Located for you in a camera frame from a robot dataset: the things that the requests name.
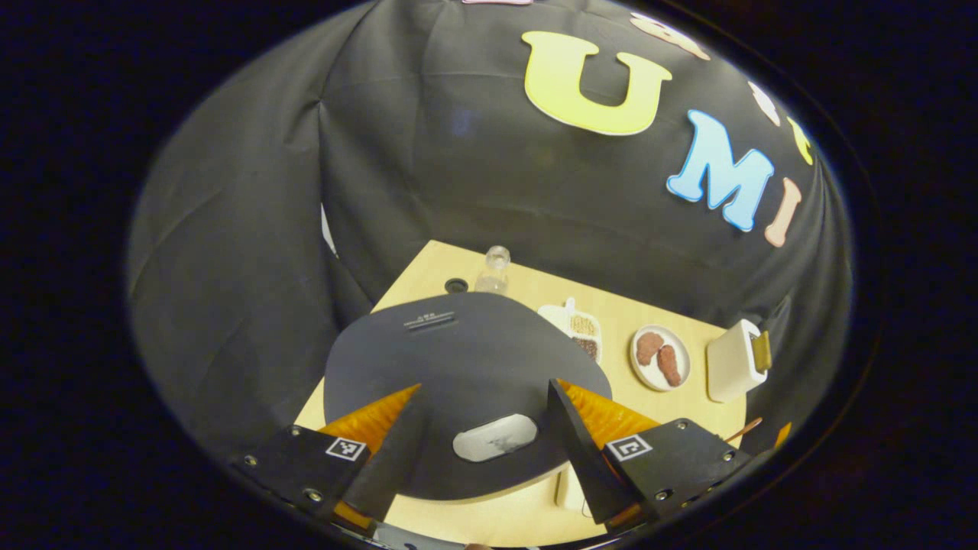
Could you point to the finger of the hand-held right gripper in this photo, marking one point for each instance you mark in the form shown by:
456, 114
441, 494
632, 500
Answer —
782, 435

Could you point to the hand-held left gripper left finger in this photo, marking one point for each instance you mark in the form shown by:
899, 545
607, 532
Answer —
393, 451

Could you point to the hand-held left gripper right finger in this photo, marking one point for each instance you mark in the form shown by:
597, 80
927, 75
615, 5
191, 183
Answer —
581, 451

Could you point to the dark wooden spoon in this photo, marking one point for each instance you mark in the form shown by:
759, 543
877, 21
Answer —
745, 429

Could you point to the white chopstick holder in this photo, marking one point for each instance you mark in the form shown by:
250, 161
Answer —
730, 367

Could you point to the dark grey rice cooker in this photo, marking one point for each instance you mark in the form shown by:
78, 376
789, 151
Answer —
474, 359

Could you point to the cream rectangular dish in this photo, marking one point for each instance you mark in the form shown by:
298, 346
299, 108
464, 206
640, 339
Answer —
569, 493

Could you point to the flat wooden spatula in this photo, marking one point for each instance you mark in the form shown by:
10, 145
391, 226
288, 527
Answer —
762, 351

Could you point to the round white plate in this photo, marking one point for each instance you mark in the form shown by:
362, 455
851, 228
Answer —
646, 376

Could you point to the white divided bean dish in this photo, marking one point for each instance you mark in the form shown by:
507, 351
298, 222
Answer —
584, 328

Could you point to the red meat piece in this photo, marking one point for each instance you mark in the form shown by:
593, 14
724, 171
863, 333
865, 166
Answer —
649, 347
670, 367

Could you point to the small clear bottle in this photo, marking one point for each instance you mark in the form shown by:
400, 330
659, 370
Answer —
493, 275

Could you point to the black backdrop cloth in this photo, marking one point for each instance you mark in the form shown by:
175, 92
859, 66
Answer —
458, 191

